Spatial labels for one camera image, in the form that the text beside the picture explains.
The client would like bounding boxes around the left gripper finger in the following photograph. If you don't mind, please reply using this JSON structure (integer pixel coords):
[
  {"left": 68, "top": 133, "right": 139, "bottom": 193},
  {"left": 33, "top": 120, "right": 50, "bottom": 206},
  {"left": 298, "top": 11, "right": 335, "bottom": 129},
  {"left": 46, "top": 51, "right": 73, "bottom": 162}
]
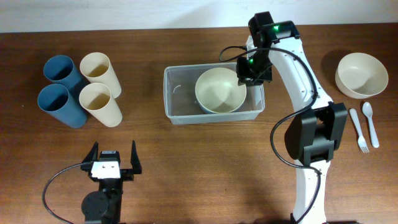
[
  {"left": 130, "top": 140, "right": 142, "bottom": 170},
  {"left": 83, "top": 142, "right": 98, "bottom": 162}
]

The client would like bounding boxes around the cream bowl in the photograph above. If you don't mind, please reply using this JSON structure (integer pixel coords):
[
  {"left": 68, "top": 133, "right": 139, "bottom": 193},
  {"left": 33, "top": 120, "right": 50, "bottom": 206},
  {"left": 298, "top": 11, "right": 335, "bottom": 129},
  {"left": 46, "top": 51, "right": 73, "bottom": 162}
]
[
  {"left": 195, "top": 67, "right": 247, "bottom": 110},
  {"left": 335, "top": 53, "right": 389, "bottom": 99}
]

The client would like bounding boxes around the cream cup front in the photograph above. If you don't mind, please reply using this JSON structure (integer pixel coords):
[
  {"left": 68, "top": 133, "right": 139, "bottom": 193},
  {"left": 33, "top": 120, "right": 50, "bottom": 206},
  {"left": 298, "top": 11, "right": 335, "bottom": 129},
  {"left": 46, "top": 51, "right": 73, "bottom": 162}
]
[{"left": 79, "top": 83, "right": 123, "bottom": 128}]

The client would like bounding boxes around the cream cup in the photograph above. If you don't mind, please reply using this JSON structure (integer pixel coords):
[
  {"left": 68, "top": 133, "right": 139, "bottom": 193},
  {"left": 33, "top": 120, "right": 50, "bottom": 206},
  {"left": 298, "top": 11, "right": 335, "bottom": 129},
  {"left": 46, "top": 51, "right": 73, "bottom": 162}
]
[
  {"left": 79, "top": 83, "right": 123, "bottom": 128},
  {"left": 80, "top": 52, "right": 122, "bottom": 98}
]

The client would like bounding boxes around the blue bowl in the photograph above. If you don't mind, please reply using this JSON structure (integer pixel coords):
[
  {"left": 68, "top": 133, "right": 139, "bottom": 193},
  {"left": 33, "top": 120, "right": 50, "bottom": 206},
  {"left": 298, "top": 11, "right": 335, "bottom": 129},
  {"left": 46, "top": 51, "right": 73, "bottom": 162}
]
[{"left": 197, "top": 101, "right": 243, "bottom": 114}]

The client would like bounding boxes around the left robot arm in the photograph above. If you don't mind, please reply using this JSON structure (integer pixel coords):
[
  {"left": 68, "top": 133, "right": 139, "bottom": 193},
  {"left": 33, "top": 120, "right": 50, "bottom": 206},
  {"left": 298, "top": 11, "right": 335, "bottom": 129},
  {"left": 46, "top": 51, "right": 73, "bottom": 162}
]
[{"left": 81, "top": 141, "right": 142, "bottom": 224}]

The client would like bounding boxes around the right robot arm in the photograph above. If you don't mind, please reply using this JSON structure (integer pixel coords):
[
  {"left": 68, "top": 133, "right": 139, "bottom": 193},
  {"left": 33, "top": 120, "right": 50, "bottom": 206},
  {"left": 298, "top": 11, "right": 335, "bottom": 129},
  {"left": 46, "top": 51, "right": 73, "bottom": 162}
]
[{"left": 237, "top": 12, "right": 348, "bottom": 223}]

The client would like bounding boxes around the clear plastic storage container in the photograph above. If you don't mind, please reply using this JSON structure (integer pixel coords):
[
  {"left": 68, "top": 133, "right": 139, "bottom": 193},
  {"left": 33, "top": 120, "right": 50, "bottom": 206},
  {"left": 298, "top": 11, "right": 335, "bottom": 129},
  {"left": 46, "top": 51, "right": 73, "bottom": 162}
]
[{"left": 164, "top": 62, "right": 266, "bottom": 124}]

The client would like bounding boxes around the blue cup front left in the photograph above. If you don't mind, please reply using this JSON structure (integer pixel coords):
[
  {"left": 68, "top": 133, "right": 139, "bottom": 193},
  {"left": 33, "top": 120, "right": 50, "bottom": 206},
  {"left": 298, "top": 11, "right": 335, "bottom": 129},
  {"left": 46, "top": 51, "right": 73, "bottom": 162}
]
[{"left": 37, "top": 83, "right": 87, "bottom": 128}]

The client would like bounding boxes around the blue cup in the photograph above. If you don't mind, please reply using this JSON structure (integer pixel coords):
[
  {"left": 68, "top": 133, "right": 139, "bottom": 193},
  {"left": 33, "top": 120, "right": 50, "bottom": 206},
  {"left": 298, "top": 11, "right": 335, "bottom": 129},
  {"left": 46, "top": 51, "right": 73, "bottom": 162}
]
[
  {"left": 37, "top": 83, "right": 87, "bottom": 128},
  {"left": 43, "top": 55, "right": 89, "bottom": 100}
]

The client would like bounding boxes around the cream cup rear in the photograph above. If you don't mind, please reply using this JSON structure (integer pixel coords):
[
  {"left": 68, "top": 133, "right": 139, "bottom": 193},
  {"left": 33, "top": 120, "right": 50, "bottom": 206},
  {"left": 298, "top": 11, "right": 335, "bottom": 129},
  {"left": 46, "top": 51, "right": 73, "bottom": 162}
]
[{"left": 80, "top": 52, "right": 122, "bottom": 98}]

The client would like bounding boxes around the blue cup rear left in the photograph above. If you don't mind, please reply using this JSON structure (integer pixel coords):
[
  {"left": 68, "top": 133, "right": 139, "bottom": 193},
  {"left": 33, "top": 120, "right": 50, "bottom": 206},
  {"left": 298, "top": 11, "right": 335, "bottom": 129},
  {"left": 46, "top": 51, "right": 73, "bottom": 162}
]
[{"left": 43, "top": 55, "right": 89, "bottom": 100}]

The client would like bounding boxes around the white plastic spoon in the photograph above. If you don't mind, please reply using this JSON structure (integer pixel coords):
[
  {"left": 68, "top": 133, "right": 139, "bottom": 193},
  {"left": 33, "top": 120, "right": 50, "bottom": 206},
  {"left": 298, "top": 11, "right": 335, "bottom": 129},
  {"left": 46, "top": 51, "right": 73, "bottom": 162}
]
[{"left": 362, "top": 102, "right": 380, "bottom": 148}]

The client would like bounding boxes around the white plastic fork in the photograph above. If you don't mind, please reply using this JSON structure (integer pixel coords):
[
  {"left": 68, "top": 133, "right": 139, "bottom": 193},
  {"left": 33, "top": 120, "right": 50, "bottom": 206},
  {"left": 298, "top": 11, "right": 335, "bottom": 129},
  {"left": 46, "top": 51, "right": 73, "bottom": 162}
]
[{"left": 349, "top": 108, "right": 369, "bottom": 153}]

